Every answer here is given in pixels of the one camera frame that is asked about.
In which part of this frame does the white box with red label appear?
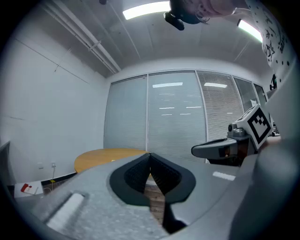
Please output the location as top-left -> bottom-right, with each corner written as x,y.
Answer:
14,180 -> 44,199

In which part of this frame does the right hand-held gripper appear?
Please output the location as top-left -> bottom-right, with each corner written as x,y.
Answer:
191,104 -> 274,167

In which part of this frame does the white dotted star-print shirt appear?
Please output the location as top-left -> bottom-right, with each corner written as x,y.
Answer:
245,0 -> 297,71

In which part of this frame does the black head-worn camera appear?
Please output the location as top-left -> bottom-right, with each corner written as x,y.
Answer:
163,11 -> 186,31

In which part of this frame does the white power cable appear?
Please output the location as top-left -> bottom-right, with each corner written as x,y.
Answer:
44,165 -> 57,195

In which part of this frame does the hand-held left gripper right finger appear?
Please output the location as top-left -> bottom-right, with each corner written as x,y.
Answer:
149,152 -> 246,235

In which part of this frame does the grey desk frame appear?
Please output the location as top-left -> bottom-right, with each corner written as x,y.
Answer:
0,140 -> 12,188

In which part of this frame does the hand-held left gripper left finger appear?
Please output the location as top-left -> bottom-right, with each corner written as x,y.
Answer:
30,152 -> 170,240

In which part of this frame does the white ceiling conduit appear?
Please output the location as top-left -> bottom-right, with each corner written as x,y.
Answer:
42,0 -> 122,74

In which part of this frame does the person's head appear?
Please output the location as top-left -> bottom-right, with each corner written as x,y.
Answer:
199,0 -> 238,18

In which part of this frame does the long ceiling light panel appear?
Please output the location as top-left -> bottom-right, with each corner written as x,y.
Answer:
237,18 -> 263,43
122,0 -> 172,21

